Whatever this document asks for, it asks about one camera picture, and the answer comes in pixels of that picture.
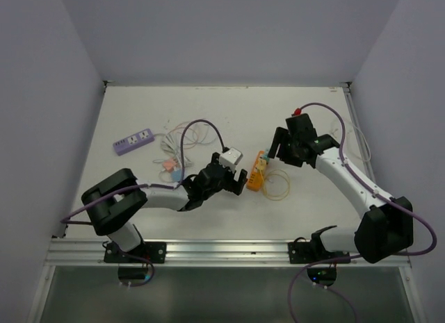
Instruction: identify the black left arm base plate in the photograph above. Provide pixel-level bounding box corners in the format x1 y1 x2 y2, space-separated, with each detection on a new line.
102 241 167 264

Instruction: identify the white purple-strip cord bundle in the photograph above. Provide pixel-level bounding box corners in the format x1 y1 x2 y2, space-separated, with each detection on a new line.
154 131 195 171

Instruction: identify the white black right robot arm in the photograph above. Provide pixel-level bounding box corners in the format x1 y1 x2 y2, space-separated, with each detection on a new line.
268 114 414 263

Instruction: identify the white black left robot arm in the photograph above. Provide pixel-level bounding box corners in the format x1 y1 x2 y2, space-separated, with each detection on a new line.
81 148 247 263

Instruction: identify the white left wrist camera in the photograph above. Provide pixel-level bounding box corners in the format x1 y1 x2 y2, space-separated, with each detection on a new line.
218 147 243 172

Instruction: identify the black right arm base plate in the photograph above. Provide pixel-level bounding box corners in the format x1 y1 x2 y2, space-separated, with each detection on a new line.
287 239 351 264

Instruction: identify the yellow charger plug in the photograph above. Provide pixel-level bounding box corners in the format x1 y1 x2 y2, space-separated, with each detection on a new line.
255 159 268 174

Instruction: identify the purple power strip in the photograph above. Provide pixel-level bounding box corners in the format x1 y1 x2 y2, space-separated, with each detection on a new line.
113 129 155 156

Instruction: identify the pink charger plug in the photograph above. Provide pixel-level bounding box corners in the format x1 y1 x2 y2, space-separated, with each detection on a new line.
162 158 177 173

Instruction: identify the blue charger plug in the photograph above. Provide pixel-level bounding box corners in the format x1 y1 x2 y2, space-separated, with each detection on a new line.
170 169 184 183

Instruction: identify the orange power strip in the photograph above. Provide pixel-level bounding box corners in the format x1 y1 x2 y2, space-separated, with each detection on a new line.
246 151 265 192

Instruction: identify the aluminium mounting rail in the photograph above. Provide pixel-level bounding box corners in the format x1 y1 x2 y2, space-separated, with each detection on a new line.
44 238 413 268

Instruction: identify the light blue usb cable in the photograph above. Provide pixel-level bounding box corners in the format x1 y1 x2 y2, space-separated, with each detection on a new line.
152 123 216 164

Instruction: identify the yellow usb cable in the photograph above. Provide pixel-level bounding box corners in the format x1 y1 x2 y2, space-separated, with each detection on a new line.
260 169 291 201

